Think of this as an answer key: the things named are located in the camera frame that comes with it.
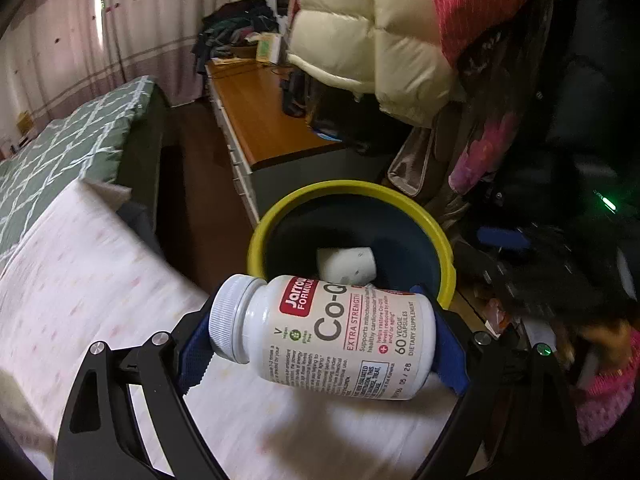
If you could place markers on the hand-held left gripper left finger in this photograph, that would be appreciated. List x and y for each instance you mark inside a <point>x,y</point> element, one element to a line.
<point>195,355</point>

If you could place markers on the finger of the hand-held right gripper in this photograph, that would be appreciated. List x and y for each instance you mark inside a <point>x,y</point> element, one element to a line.
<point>502,238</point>

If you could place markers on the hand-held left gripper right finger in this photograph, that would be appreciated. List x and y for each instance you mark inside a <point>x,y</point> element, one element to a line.
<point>450,355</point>

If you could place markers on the yellow rimmed trash bin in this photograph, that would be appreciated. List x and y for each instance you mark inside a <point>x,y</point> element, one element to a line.
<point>400,255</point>

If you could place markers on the white supplement bottle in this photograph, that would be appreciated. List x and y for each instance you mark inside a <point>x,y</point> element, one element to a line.
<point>325,340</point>

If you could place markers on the white plastic container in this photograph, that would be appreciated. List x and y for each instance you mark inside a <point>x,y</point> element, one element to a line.
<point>345,262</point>

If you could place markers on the person's right forearm pink sleeve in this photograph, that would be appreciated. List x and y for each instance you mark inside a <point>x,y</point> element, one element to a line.
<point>605,390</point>

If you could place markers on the pink floral garment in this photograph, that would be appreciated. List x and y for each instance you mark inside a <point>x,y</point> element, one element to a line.
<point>482,155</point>

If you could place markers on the beige handbag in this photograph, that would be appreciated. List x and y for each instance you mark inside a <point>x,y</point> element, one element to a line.
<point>415,165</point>

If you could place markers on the black bag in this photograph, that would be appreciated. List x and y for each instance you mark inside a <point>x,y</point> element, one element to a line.
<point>345,120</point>

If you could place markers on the pink quilted jacket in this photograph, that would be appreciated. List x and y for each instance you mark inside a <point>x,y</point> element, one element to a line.
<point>475,0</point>

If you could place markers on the bed with green quilt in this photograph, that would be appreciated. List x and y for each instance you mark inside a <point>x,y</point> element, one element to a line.
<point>65,140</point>

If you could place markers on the wooden top cabinet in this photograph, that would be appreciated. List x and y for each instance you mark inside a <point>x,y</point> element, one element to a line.
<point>260,110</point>

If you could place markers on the cream puffer jacket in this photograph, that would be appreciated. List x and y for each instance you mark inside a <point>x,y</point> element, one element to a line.
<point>360,20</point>

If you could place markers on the yellow bedside lamp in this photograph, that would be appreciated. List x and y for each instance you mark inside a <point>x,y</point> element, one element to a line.
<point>24,124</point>

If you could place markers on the small green white box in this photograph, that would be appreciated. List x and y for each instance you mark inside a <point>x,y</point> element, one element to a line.
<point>267,47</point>

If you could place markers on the pile of dark clothes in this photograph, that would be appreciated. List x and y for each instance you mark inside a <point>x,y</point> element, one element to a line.
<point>235,25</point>

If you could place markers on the pink striped curtain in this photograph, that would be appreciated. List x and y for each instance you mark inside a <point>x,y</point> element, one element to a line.
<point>125,25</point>

